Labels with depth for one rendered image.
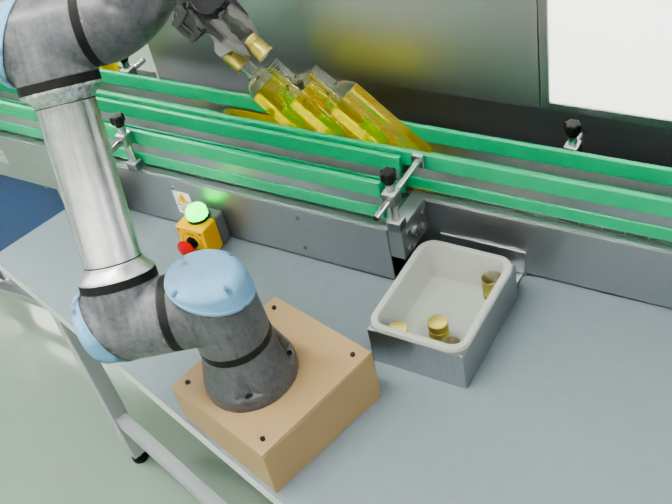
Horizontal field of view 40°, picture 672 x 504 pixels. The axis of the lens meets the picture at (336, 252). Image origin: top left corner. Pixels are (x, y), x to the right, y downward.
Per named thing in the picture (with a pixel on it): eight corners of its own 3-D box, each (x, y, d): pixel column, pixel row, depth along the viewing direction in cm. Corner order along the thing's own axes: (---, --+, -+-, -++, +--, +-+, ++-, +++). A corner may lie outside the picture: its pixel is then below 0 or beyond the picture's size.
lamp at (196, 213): (213, 212, 180) (209, 201, 178) (200, 227, 177) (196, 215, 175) (196, 208, 182) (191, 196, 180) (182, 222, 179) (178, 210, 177)
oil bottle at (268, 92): (352, 133, 174) (267, 58, 172) (337, 151, 171) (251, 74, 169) (339, 148, 179) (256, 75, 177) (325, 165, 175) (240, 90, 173)
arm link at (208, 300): (268, 354, 132) (238, 289, 124) (181, 371, 135) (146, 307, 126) (272, 297, 141) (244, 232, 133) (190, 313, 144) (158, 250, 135)
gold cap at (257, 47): (275, 44, 167) (256, 28, 167) (264, 54, 165) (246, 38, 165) (267, 55, 170) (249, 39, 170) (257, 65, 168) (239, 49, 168)
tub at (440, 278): (519, 294, 159) (516, 258, 153) (467, 389, 146) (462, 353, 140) (429, 271, 167) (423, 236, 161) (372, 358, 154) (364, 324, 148)
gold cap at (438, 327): (445, 349, 151) (442, 331, 148) (426, 344, 152) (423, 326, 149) (454, 334, 153) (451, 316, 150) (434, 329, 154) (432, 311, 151)
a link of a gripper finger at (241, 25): (259, 49, 175) (218, 20, 173) (270, 31, 170) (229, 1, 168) (252, 59, 173) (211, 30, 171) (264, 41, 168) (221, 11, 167)
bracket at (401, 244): (431, 227, 167) (427, 197, 162) (409, 261, 161) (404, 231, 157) (414, 223, 168) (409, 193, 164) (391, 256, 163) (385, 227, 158)
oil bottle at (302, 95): (391, 141, 170) (304, 64, 168) (377, 159, 167) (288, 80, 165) (376, 155, 175) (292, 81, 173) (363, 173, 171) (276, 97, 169)
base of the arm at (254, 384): (254, 427, 136) (233, 385, 130) (188, 390, 145) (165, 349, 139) (317, 357, 143) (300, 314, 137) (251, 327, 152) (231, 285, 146)
